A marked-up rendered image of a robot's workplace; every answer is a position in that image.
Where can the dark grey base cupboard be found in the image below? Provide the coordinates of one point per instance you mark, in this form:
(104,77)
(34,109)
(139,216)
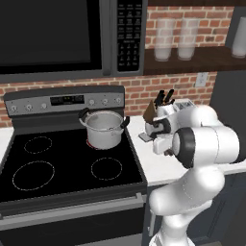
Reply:
(221,205)

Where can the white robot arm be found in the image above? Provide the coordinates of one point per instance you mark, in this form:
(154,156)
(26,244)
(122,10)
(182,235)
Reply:
(195,192)

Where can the white wall socket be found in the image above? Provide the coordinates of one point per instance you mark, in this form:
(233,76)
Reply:
(201,79)

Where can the white toaster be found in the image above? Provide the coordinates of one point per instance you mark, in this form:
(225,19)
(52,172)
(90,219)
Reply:
(184,104)

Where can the black microwave oven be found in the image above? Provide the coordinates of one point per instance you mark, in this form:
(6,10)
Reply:
(48,35)

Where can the wooden knife block with knives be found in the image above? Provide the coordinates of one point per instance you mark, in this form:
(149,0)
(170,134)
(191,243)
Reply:
(151,110)

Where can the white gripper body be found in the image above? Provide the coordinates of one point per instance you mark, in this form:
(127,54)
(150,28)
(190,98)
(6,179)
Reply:
(162,143)

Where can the grey flat tool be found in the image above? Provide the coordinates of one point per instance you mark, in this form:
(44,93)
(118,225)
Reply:
(144,137)

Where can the round steel stove knob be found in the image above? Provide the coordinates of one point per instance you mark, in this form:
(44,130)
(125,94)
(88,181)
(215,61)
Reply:
(44,105)
(92,102)
(14,108)
(29,107)
(104,101)
(118,100)

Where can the black and steel stove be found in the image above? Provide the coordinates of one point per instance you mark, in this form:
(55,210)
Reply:
(70,166)

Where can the white vase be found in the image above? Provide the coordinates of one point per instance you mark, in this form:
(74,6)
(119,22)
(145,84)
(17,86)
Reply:
(239,38)

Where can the frosted glass jar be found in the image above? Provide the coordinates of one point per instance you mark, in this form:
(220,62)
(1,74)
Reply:
(164,40)
(188,39)

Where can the dark wooden wall shelf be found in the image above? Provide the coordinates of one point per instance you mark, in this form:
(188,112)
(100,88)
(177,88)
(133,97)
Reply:
(205,62)
(192,2)

